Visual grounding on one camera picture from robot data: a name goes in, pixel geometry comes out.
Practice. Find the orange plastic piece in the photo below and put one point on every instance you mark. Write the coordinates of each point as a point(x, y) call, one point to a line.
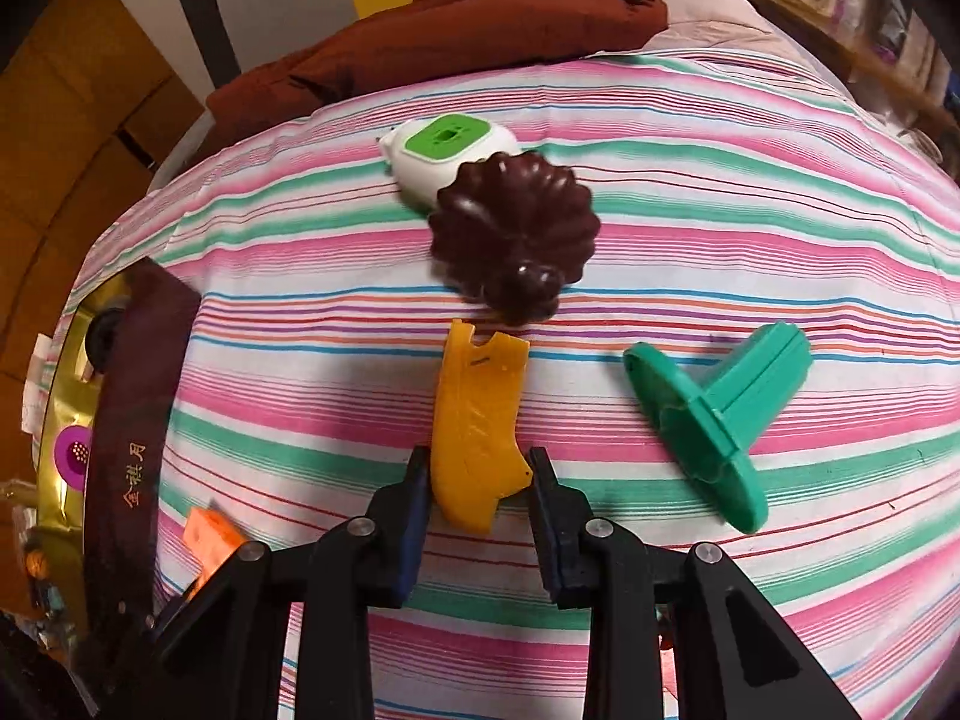
point(476, 427)

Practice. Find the gold tin box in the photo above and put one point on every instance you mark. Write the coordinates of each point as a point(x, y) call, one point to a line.
point(124, 427)

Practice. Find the orange cube block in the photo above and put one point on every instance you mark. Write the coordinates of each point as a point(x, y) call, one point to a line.
point(214, 536)

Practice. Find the reddish brown quilt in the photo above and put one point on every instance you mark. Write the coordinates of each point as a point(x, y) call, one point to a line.
point(487, 15)

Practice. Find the wooden wardrobe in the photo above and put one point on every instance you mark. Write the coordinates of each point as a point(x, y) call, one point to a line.
point(60, 127)

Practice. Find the green plastic stand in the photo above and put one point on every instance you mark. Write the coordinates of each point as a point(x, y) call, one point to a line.
point(712, 420)

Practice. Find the white green plastic device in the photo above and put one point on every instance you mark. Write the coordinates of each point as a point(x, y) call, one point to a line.
point(427, 161)

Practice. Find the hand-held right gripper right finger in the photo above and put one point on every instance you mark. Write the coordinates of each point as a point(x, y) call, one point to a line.
point(551, 540)

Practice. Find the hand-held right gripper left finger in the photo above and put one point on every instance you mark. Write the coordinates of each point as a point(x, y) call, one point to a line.
point(415, 540)

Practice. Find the black rolled mat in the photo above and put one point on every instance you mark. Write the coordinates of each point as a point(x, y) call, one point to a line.
point(210, 22)

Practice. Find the wooden shelf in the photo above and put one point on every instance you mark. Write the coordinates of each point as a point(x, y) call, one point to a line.
point(825, 37)

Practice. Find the grey black cylinder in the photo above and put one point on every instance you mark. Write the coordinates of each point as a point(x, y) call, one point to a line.
point(101, 334)

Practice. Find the pink pillow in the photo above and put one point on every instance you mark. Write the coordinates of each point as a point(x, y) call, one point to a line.
point(712, 7)

